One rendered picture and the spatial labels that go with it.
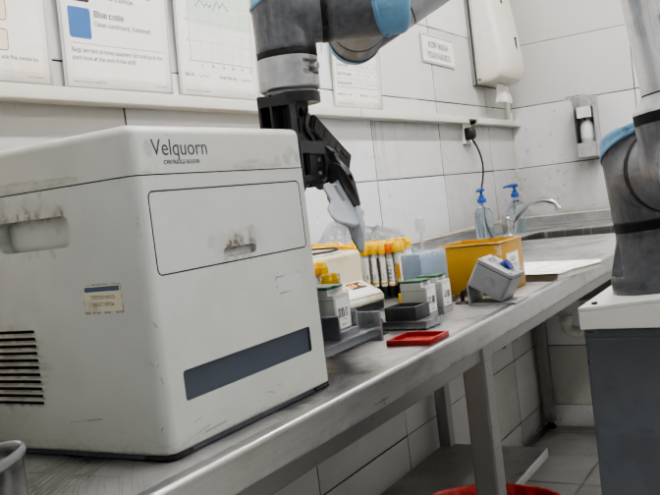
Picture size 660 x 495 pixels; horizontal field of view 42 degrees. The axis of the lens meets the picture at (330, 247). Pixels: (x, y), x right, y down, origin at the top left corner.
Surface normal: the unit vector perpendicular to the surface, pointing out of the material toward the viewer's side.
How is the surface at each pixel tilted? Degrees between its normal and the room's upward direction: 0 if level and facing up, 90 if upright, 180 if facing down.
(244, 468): 90
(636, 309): 90
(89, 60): 94
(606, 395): 90
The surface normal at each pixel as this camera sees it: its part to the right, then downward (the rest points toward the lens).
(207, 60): 0.85, -0.01
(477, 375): -0.50, 0.11
